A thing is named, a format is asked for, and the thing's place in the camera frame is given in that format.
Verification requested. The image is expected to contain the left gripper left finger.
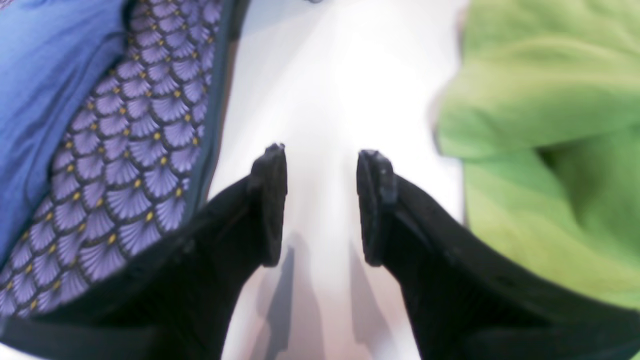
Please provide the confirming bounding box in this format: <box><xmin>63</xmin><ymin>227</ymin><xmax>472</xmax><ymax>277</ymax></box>
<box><xmin>1</xmin><ymin>144</ymin><xmax>287</xmax><ymax>360</ymax></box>

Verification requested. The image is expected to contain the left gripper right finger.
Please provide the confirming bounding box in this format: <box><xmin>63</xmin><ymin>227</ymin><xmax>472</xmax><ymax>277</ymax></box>
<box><xmin>356</xmin><ymin>150</ymin><xmax>640</xmax><ymax>360</ymax></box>

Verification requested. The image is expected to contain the green t-shirt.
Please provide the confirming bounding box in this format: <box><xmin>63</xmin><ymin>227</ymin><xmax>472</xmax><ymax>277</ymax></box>
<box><xmin>435</xmin><ymin>0</ymin><xmax>640</xmax><ymax>360</ymax></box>

